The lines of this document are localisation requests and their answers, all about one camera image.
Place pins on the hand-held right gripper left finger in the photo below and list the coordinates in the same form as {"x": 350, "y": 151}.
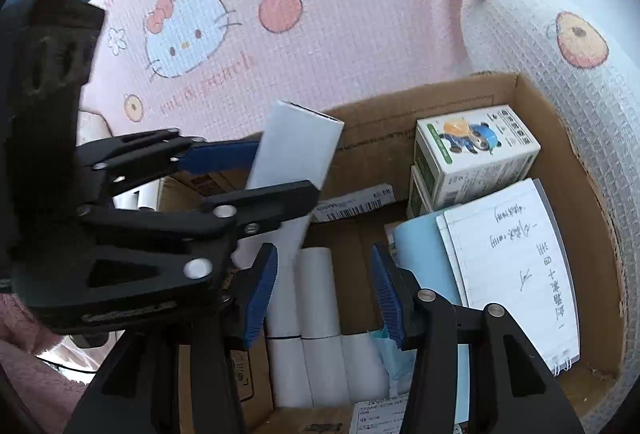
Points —
{"x": 260, "y": 299}

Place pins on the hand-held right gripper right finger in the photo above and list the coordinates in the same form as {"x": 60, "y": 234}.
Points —
{"x": 387, "y": 296}

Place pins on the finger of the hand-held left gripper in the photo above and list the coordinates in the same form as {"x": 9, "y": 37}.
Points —
{"x": 280, "y": 201}
{"x": 225, "y": 156}

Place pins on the plain white box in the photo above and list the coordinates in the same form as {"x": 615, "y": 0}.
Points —
{"x": 295, "y": 143}

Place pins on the brown cardboard box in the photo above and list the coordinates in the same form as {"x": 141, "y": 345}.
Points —
{"x": 380, "y": 133}

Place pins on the white paper roll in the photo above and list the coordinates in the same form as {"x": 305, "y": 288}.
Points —
{"x": 325, "y": 371}
{"x": 145, "y": 199}
{"x": 285, "y": 314}
{"x": 320, "y": 294}
{"x": 290, "y": 374}
{"x": 362, "y": 364}

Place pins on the light blue notebook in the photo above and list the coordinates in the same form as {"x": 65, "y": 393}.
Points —
{"x": 420, "y": 244}

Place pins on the blue face mask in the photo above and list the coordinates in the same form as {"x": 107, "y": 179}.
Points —
{"x": 387, "y": 366}

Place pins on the white barcode label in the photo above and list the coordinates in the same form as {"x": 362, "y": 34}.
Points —
{"x": 355, "y": 204}

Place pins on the green and white box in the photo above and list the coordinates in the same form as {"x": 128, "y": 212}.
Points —
{"x": 417, "y": 200}

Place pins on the white shipping label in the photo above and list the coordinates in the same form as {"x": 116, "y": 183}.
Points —
{"x": 382, "y": 411}

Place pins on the white spiral notebook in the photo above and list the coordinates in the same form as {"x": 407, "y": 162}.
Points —
{"x": 510, "y": 264}

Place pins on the pink printed blanket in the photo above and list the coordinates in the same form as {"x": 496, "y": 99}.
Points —
{"x": 320, "y": 43}

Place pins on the panda print box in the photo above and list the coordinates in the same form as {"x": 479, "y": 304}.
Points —
{"x": 480, "y": 163}

